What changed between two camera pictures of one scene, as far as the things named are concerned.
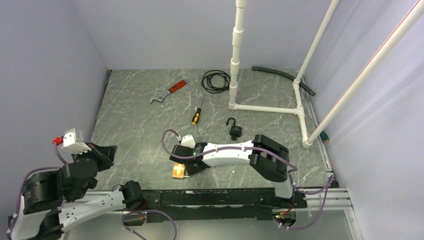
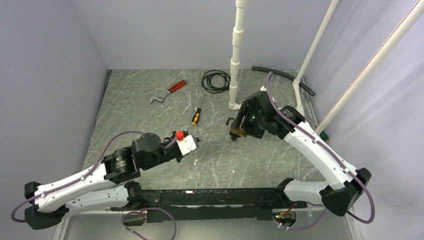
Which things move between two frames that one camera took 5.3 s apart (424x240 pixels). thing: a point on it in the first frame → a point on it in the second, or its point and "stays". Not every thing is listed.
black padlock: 235,131 stays
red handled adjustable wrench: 163,97 stays
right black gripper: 191,171 → 245,110
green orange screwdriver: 324,136 stays
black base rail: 252,204 stays
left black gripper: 105,154 → 173,137
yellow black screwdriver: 196,115 stays
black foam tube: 303,84 stays
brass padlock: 178,170 → 239,131
